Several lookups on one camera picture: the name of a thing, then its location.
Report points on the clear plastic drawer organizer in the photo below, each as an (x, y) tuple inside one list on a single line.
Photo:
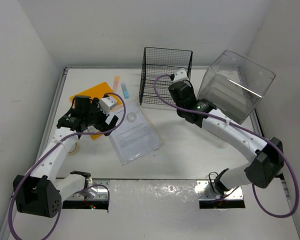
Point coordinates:
[(235, 84)]

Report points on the clear document sleeve with paper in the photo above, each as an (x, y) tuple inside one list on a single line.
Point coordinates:
[(132, 140)]

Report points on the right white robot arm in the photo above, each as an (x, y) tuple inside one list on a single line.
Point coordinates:
[(263, 161)]

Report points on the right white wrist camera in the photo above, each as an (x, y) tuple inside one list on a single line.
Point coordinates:
[(179, 75)]

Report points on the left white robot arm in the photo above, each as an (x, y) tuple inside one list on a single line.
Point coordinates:
[(38, 192)]

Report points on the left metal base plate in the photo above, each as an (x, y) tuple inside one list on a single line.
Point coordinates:
[(98, 192)]

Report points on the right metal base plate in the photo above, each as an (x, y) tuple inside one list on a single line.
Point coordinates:
[(206, 191)]

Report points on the orange pastel highlighter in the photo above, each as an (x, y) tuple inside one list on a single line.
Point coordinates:
[(116, 83)]

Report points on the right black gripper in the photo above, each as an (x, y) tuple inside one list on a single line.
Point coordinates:
[(191, 89)]

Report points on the beige masking tape roll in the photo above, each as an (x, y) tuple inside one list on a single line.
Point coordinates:
[(74, 149)]

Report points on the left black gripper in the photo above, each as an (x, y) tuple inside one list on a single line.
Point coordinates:
[(95, 106)]

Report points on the black wire mesh basket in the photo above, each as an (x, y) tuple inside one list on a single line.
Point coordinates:
[(158, 61)]

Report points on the aluminium table frame rail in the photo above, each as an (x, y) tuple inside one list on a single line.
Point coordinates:
[(5, 230)]

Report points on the orange plastic folder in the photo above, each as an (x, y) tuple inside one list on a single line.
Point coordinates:
[(99, 91)]

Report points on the metal base plate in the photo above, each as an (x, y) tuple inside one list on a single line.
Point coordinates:
[(98, 192), (206, 191)]

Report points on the blue pastel highlighter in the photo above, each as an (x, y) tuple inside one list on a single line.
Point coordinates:
[(124, 90)]

